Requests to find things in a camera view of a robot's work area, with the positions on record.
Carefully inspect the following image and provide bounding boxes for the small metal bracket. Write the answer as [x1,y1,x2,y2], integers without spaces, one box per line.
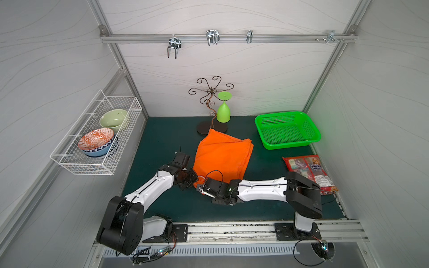
[246,30,253,44]

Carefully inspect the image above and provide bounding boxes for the right base black cable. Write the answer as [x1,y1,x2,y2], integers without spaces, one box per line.
[291,238,331,267]

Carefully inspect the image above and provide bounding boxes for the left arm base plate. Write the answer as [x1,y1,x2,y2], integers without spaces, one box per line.
[142,223,188,243]

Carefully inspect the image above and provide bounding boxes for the brown metal cup stand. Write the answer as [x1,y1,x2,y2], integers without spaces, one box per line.
[188,75,235,135]

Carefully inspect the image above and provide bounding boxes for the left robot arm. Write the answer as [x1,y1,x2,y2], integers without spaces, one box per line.
[96,153,198,255]

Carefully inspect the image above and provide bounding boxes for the pale green bowl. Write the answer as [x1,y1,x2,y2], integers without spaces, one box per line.
[99,109,130,135]

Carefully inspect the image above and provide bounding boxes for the green plastic basket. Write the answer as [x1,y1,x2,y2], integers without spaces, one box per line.
[255,111,321,150]

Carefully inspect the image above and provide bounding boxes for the red snack bag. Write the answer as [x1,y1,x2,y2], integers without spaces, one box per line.
[282,155,338,195]

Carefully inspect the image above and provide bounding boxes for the white wire wall basket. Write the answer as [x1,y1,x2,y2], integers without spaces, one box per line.
[50,91,142,175]

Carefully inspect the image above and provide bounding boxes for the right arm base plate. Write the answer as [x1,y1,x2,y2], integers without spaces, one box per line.
[274,222,322,241]

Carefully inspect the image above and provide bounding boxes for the aluminium rail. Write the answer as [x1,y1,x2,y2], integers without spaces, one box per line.
[101,33,358,45]
[167,220,369,245]

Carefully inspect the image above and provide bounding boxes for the green plastic goblet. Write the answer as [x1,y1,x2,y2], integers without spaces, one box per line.
[217,91,232,124]

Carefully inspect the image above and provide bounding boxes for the left metal hook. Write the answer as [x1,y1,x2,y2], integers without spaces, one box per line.
[167,37,182,59]

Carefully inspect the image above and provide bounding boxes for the metal hook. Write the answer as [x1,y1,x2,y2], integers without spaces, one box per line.
[206,30,220,46]
[167,37,182,59]

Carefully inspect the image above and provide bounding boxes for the aluminium top rail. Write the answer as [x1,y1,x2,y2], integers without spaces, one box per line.
[101,33,358,45]

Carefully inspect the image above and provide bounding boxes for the orange shorts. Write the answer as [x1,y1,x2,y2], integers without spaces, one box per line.
[193,129,254,187]

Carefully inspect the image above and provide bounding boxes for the left base cable bundle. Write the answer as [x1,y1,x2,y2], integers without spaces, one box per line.
[130,232,178,265]

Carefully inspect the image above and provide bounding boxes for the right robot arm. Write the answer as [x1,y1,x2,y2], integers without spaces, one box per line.
[196,172,322,233]

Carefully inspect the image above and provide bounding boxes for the middle metal hook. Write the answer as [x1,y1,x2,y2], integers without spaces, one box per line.
[206,30,220,46]

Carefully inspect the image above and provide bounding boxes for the orange patterned bowl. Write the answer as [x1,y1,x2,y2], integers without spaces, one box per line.
[77,128,115,157]

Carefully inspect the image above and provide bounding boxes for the aluminium front rail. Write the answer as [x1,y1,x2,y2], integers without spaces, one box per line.
[167,220,369,245]

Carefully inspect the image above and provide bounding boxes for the right metal hook bracket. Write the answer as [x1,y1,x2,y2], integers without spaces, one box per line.
[315,30,342,44]

